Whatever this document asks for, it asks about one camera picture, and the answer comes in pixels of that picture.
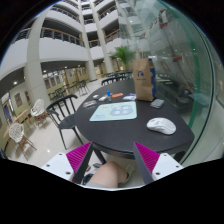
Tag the potted palm tree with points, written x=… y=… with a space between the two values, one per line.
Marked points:
x=123 y=53

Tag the orange flat cloth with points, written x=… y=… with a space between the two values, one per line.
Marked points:
x=117 y=95

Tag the clear snack bag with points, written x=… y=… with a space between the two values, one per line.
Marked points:
x=89 y=104

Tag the white perforated computer mouse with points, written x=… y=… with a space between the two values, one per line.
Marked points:
x=161 y=126

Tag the small white box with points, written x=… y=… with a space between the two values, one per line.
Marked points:
x=96 y=97

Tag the black slatted chair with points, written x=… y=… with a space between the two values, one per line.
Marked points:
x=113 y=79
x=66 y=122

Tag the brown and blue paper bag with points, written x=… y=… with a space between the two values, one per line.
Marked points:
x=143 y=83

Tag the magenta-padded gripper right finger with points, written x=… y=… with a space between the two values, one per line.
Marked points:
x=165 y=165

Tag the light teal printed mouse pad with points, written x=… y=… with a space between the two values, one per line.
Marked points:
x=113 y=111

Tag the white plastic packet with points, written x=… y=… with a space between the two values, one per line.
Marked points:
x=129 y=97

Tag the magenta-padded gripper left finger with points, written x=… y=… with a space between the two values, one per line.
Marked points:
x=61 y=163

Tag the person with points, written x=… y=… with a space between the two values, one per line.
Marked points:
x=106 y=175

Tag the white lattice chair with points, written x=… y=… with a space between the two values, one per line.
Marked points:
x=37 y=108
x=16 y=131

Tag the group of black chairs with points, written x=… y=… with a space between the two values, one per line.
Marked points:
x=60 y=91

